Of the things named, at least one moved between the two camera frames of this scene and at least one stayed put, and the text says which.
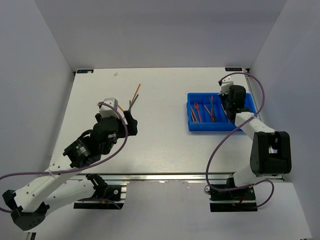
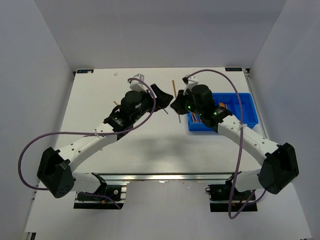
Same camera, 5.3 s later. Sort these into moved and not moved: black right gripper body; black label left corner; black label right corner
Moved: black right gripper body
Not moved: black label left corner; black label right corner
